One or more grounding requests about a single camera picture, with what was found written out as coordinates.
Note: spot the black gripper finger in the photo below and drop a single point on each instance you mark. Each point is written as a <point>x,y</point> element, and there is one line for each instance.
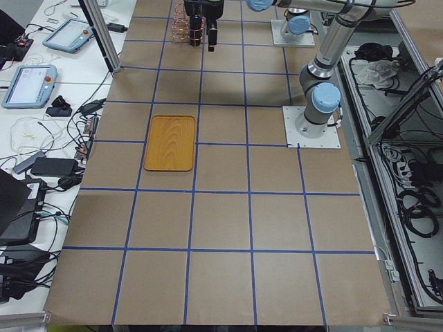
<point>211,32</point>

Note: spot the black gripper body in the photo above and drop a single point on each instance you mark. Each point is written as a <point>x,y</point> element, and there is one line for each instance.
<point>194,19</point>

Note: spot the dark wine bottle left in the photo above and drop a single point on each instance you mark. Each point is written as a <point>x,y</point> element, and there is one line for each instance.
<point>195,31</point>

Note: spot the wooden tray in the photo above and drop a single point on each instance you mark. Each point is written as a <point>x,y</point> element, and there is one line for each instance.
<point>170,144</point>

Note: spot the teach pendant far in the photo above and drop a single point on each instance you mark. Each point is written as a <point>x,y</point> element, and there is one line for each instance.
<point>70,37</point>

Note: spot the teach pendant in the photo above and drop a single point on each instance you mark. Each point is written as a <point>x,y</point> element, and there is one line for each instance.
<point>31,87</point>
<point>70,37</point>

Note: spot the teach pendant near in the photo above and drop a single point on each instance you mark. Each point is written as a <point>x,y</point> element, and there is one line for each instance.
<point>31,87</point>

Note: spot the black power adapter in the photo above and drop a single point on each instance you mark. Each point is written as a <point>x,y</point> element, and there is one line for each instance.
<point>53,167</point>

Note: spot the black laptop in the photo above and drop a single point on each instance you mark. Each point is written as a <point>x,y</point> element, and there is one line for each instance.
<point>21,203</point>

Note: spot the copper wire bottle basket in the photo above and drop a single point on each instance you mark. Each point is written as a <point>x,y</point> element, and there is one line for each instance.
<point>180,25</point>

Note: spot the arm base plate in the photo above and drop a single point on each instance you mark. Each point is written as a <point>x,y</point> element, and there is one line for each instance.
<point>280,39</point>
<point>302,134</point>

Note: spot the aluminium frame post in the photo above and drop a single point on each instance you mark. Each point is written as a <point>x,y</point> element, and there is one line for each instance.
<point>97,23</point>

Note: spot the side cable cabinet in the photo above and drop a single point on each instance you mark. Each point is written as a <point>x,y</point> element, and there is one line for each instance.
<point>392,69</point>

